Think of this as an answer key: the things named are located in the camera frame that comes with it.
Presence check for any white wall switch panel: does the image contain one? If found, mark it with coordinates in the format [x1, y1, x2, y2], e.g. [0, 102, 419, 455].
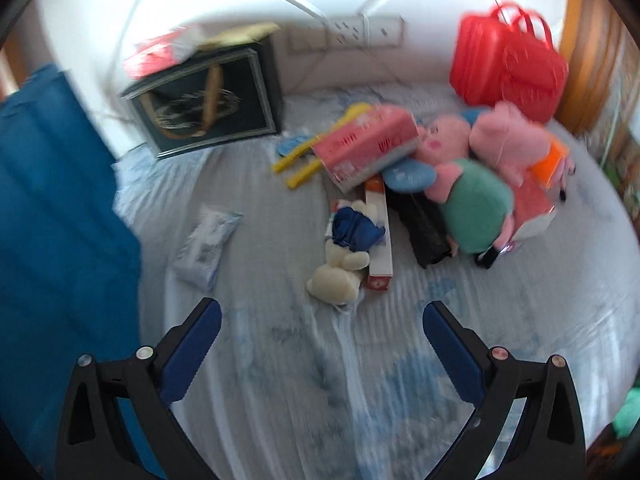
[285, 22, 329, 54]

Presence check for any blue plastic crate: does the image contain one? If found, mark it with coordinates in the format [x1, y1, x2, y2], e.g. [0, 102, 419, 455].
[1, 65, 141, 478]

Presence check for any pink pig plush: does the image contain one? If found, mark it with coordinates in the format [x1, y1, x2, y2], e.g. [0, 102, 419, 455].
[469, 101, 550, 188]

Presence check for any white single-hole wall plate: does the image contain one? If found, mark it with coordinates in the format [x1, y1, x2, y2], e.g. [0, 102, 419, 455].
[369, 15, 405, 48]

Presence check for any red plastic suitcase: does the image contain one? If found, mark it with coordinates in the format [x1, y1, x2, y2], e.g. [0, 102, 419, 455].
[449, 1, 568, 124]

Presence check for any white plush with blue clothes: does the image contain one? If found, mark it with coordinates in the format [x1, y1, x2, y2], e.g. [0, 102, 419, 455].
[306, 200, 386, 310]

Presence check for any pink tissue pack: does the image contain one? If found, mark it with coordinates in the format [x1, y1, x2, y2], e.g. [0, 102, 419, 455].
[124, 25, 204, 80]
[511, 174, 556, 243]
[312, 105, 420, 193]

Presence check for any red white long box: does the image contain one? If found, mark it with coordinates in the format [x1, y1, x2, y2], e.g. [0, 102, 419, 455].
[364, 176, 394, 292]

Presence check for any white wet wipes packet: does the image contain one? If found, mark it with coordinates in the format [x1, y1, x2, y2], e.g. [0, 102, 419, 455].
[172, 205, 243, 292]

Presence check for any dark green gift bag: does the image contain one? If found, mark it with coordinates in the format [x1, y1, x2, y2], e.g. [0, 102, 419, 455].
[122, 35, 283, 159]

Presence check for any yellow plastic clip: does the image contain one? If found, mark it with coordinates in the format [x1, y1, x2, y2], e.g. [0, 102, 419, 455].
[270, 102, 376, 191]

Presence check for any white wall power socket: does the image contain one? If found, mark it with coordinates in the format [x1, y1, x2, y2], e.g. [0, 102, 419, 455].
[326, 15, 367, 50]

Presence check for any blue round disc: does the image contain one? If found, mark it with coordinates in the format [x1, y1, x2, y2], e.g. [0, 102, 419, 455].
[277, 134, 312, 157]

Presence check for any orange-dress pig plush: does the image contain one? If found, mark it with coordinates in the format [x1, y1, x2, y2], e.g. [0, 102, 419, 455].
[529, 133, 576, 203]

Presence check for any black folded umbrella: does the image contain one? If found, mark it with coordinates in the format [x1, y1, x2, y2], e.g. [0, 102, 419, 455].
[385, 186, 452, 269]

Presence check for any green-dress pig plush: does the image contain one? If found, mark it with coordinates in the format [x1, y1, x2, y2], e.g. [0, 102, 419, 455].
[425, 158, 514, 255]

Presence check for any pink-face pig plush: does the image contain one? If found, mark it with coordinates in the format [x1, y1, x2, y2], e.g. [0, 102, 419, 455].
[413, 114, 471, 166]

